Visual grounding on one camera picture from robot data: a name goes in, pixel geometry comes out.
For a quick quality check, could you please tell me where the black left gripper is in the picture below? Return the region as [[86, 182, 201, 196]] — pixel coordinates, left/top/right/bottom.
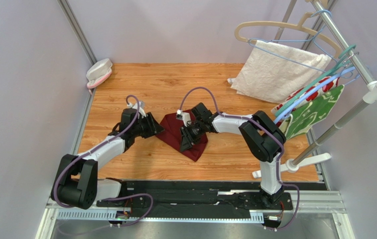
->
[[132, 112, 165, 139]]

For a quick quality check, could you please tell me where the dark red cloth napkin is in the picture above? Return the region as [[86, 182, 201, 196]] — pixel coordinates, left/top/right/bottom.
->
[[156, 113, 208, 162]]

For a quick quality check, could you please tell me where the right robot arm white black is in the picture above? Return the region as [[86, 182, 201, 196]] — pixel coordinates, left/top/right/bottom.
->
[[176, 103, 286, 205]]

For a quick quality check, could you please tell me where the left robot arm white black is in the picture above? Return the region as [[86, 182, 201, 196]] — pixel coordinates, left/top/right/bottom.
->
[[51, 109, 164, 209]]

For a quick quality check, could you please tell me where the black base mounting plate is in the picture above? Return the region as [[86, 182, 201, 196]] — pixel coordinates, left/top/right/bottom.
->
[[93, 180, 326, 220]]

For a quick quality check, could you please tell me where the white pink folded cloth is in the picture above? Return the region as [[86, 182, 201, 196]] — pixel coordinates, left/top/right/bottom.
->
[[86, 58, 113, 90]]

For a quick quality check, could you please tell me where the red flower patterned cloth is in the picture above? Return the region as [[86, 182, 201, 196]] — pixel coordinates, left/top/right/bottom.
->
[[271, 77, 340, 116]]

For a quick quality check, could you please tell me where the white textured hanging cloth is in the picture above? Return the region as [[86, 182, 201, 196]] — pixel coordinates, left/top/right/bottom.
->
[[229, 47, 331, 103]]

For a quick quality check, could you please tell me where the green white patterned cloth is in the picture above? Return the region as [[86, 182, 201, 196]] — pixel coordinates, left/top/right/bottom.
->
[[279, 85, 345, 140]]

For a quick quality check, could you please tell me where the beige clothes hanger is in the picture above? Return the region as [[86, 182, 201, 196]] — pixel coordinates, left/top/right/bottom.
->
[[234, 12, 342, 57]]

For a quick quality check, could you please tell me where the blue clothes hanger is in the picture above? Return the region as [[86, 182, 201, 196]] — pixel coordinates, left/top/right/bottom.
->
[[273, 66, 356, 124]]

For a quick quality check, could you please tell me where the teal clothes hanger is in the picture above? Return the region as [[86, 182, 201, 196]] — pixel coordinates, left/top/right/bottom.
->
[[274, 44, 357, 117]]

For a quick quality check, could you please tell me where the silver white clothes rack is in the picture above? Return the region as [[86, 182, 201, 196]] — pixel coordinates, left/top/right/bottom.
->
[[253, 0, 377, 180]]

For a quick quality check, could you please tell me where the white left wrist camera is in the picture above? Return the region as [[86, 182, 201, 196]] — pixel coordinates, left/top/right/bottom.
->
[[127, 101, 146, 118]]

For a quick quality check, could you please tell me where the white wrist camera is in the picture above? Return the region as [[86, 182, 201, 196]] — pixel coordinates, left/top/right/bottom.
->
[[176, 110, 192, 126], [127, 101, 146, 118]]

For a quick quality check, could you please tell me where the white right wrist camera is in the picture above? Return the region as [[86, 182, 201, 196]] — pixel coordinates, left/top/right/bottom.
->
[[176, 110, 192, 126]]

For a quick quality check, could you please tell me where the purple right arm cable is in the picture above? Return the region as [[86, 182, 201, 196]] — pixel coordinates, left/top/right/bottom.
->
[[179, 87, 301, 232]]

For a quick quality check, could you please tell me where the light blue wire hanger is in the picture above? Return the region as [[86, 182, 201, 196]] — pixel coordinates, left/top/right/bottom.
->
[[248, 9, 337, 72]]

